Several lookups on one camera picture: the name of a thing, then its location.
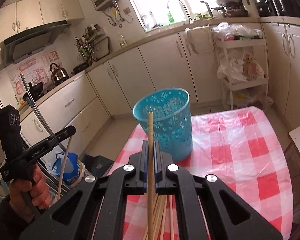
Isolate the dish rack with utensils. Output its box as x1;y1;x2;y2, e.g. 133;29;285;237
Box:
75;24;110;65

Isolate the kitchen faucet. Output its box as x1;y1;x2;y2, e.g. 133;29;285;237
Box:
167;0;193;24

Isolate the person's left hand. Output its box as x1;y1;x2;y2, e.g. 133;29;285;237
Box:
10;164;51;223

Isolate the blue white bag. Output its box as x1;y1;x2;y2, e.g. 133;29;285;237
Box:
42;151;90;188

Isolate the blue plastic basket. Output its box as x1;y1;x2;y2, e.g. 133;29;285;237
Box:
133;88;193;162

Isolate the black wok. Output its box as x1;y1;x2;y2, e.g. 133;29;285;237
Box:
28;82;44;101

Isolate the red checkered tablecloth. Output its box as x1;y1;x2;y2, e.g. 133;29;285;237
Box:
107;106;294;240

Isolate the steel kettle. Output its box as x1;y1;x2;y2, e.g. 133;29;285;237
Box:
50;63;69;86

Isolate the range hood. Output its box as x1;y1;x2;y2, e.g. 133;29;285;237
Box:
1;21;71;65

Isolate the white rolling storage cart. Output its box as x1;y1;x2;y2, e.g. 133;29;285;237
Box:
211;22;269;110

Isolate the green bottle on windowsill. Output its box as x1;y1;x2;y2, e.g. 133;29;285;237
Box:
167;11;175;24

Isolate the stack of pots and pans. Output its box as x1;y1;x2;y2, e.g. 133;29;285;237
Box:
212;0;249;17

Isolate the blue mop handle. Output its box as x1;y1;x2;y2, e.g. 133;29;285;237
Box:
20;71;54;135

